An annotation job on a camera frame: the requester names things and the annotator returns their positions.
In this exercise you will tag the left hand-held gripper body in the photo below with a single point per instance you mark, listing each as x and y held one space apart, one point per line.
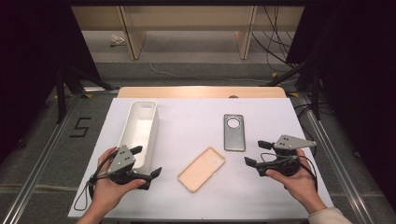
122 161

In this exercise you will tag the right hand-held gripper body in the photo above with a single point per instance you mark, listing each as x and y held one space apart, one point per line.
289 142

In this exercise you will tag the white storage box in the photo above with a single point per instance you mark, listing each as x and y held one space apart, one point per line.
140 130

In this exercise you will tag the grey phone case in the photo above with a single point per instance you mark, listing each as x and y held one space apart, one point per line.
234 140

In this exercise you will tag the beige phone case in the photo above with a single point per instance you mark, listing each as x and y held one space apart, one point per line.
199 171

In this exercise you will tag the person's left hand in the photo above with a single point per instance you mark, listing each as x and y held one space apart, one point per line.
107 194

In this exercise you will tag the person's right hand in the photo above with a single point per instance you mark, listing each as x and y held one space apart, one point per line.
299 186

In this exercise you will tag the black metal stand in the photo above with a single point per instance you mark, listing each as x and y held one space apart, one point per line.
316 93

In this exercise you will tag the white table mat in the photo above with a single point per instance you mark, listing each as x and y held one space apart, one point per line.
193 124

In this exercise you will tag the black tripod stand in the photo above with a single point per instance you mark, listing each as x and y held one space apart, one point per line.
60 93

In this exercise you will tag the black curtain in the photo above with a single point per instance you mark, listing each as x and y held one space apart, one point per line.
358 77
31 62

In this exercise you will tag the crumpled white paper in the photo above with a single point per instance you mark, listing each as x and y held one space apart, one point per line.
117 40

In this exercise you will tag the beige wooden desk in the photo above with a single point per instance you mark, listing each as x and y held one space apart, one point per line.
186 18

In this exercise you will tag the aluminium floor rail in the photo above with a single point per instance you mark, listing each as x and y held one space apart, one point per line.
34 177
342 174

